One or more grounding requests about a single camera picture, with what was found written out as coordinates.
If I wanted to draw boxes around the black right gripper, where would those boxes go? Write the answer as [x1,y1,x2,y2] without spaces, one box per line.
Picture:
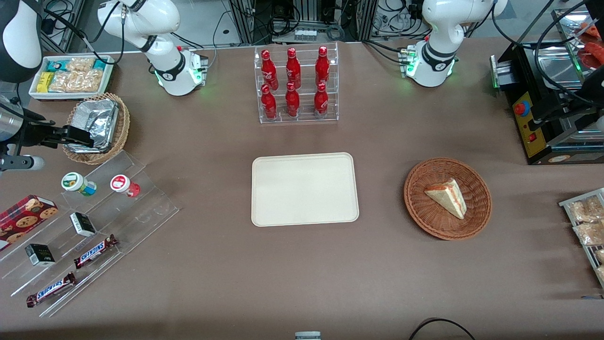
[20,120,94,151]

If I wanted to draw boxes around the red gum bottle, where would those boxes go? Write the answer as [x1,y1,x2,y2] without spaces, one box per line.
[110,174,141,198]

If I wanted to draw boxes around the beige plastic tray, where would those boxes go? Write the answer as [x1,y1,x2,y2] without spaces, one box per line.
[251,152,360,228]

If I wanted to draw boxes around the tray of packaged snacks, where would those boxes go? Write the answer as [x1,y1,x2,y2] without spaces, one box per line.
[559,188,604,289]

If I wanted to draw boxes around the stacked foil containers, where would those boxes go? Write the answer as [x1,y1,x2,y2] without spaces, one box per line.
[64,99,119,154]

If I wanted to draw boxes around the light wicker basket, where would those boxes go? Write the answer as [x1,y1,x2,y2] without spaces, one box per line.
[62,93,131,165]

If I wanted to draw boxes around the large clear cracker bag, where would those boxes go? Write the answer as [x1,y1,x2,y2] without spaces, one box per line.
[49,70,102,93]

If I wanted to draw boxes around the white rectangular snack bin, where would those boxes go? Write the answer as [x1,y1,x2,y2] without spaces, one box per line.
[28,55,115,101]

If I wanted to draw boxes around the small black box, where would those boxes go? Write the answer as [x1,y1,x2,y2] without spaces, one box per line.
[70,212,97,238]
[25,244,56,267]

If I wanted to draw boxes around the red cookie box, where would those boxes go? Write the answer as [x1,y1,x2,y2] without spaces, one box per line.
[0,195,59,242]

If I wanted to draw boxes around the clear acrylic stepped display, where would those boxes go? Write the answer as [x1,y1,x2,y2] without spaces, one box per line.
[0,150,181,318]

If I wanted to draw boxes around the snickers bar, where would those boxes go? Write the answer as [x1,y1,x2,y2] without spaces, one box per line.
[26,272,76,308]
[74,235,118,270]

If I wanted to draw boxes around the red cola bottle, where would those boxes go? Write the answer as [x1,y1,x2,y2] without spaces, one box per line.
[315,46,330,86]
[260,85,277,120]
[286,47,302,89]
[314,83,329,116]
[285,82,300,117]
[261,49,279,90]

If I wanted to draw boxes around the clear acrylic bottle rack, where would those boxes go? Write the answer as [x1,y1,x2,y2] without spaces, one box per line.
[254,42,339,125]

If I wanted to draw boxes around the round brown wicker basket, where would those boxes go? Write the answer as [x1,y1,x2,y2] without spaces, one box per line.
[403,157,492,241]

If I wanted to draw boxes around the wrapped triangle sandwich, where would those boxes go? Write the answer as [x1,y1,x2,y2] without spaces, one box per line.
[424,178,468,220]

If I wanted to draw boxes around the black machine with yellow panel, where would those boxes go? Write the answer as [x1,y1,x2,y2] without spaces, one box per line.
[491,40,604,166]

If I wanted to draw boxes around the clear bag of crackers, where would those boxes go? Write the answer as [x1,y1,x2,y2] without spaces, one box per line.
[568,196,604,222]
[573,222,604,246]

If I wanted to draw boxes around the black cable loop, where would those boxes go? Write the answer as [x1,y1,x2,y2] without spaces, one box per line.
[408,318,477,340]

